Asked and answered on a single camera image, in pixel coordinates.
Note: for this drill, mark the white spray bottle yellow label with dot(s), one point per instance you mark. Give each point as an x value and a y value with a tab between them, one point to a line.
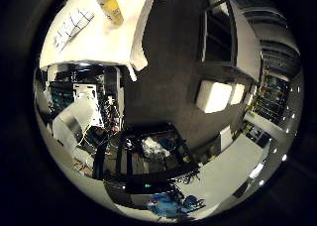
112	8

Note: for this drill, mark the white cloth blue grid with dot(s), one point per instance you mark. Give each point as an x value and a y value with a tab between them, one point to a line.
72	27

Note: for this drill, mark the black cluttered cart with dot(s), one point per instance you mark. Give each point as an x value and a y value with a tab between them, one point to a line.
155	153

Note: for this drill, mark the large white cube ottoman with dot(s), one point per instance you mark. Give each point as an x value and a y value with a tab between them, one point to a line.
214	96

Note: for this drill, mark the person in dark clothes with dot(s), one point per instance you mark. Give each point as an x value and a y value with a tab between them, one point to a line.
99	153

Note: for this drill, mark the small white cube ottoman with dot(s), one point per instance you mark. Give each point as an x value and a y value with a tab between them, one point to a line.
237	93

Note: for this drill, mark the white foam board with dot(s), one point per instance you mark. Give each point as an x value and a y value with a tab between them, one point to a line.
79	117

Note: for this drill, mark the black open shelf unit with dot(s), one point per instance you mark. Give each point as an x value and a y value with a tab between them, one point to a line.
218	37

